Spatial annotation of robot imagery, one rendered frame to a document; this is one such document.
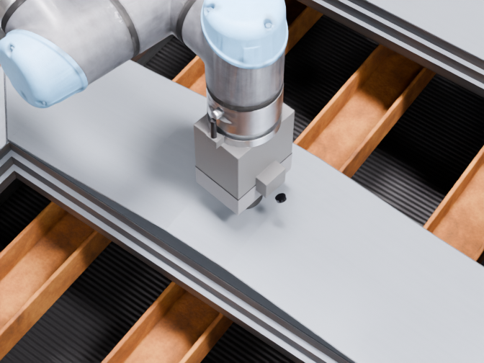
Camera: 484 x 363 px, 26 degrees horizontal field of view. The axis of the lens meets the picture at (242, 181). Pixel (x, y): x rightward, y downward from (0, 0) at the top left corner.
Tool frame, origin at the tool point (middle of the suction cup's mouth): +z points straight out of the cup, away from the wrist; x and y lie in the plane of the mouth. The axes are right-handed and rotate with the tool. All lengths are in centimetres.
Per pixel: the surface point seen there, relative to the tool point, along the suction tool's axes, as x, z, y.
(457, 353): -28.7, 1.3, 2.1
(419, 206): -5.2, 32.9, 32.9
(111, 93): 22.5, 0.9, 0.5
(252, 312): -9.4, 3.2, -8.5
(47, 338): 18.5, 33.0, -19.6
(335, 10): 14.1, 4.9, 32.8
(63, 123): 23.5, 1.1, -6.5
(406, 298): -21.0, 0.7, 3.1
